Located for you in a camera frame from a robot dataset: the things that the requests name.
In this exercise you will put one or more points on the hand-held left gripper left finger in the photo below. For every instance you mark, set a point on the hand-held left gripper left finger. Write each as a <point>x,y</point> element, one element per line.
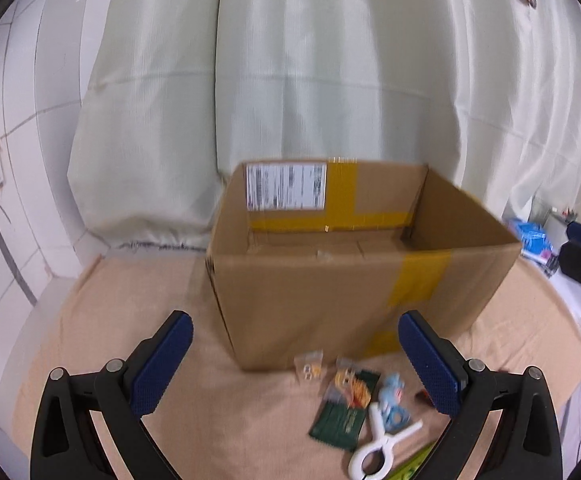
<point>163,360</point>

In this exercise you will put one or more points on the blue toy in clear packet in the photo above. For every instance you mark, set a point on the blue toy in clear packet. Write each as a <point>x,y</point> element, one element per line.
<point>394,402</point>

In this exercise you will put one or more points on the brown cardboard box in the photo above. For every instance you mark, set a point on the brown cardboard box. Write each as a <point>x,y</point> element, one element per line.
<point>310,305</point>

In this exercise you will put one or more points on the blue tissue pack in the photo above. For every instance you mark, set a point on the blue tissue pack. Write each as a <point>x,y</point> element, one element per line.
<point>533,240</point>

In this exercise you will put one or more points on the clear packet with owl toy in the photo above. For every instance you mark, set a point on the clear packet with owl toy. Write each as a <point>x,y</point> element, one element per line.
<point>345,382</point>
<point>309,370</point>

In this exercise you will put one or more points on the white plastic clip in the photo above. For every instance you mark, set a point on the white plastic clip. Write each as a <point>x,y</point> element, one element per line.
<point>378,442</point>

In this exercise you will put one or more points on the yellow green snack bar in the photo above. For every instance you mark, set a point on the yellow green snack bar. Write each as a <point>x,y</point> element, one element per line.
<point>415,465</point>

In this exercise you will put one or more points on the dark green packet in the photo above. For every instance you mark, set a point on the dark green packet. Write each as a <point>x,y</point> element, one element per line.
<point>340,422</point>

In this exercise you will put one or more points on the pale green curtain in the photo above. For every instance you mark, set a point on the pale green curtain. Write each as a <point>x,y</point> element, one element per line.
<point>295,60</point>

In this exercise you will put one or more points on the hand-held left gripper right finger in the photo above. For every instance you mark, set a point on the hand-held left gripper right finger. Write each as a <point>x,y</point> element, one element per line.
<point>428,365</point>

